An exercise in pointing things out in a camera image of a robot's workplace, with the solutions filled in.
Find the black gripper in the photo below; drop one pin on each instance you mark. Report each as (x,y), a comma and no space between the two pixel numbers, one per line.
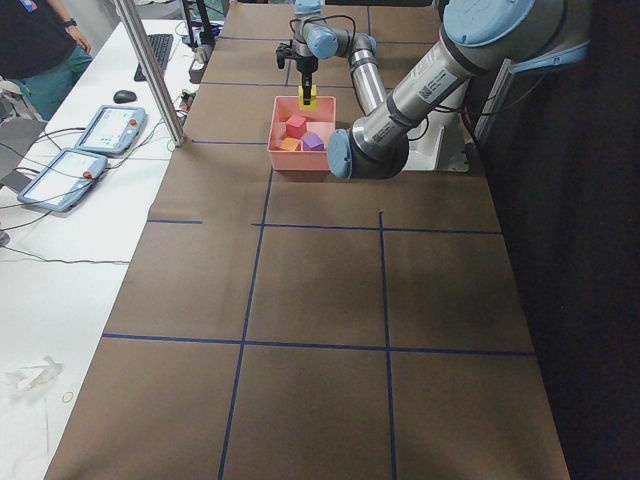
(305,65)

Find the yellow foam block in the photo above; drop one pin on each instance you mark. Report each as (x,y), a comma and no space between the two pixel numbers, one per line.
(307,98)

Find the pink foam block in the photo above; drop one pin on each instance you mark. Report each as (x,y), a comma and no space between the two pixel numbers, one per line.
(296,126)

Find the purple foam block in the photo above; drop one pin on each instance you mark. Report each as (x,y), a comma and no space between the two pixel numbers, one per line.
(312,142)

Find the orange foam block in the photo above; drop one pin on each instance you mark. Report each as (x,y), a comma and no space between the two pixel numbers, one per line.
(290,144)

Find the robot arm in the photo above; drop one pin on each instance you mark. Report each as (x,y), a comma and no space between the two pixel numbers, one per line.
(474,38)
(308,7)

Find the pink plastic bin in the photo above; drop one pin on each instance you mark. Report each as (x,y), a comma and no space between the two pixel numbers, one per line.
(321,121)

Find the black keyboard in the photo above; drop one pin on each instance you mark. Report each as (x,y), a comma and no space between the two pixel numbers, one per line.
(161,46)

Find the black computer mouse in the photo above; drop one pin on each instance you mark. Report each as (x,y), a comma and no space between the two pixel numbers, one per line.
(124,96)

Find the teach pendant far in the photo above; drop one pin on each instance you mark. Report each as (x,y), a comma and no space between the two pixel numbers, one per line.
(113,130)

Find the teach pendant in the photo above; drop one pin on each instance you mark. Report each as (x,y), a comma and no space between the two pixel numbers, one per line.
(63,183)
(113,130)

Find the person in dark shirt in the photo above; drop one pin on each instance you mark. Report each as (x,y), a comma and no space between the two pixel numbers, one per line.
(42,51)

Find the teach pendant near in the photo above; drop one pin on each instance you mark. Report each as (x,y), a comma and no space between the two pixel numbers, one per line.
(63,183)

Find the crumpled white tissue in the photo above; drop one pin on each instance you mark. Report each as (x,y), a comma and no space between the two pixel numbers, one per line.
(28,377)

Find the white mount base plate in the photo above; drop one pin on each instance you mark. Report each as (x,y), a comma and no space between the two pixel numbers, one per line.
(438,144)

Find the aluminium frame post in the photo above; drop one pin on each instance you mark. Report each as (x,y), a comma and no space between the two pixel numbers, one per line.
(155,78)

